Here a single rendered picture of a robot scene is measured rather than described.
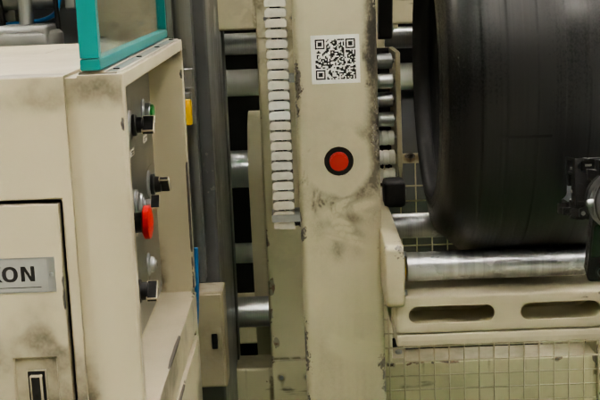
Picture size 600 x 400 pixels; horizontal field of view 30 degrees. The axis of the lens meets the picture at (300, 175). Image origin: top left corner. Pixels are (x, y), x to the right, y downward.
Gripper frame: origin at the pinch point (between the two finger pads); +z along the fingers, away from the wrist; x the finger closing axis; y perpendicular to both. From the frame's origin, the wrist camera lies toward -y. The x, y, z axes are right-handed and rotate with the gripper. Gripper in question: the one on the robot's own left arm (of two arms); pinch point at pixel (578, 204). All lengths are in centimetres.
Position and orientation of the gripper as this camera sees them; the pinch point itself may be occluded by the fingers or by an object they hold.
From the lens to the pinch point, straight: 164.3
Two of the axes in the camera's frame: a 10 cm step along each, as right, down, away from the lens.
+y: -0.4, -10.0, -0.6
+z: 0.1, -0.6, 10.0
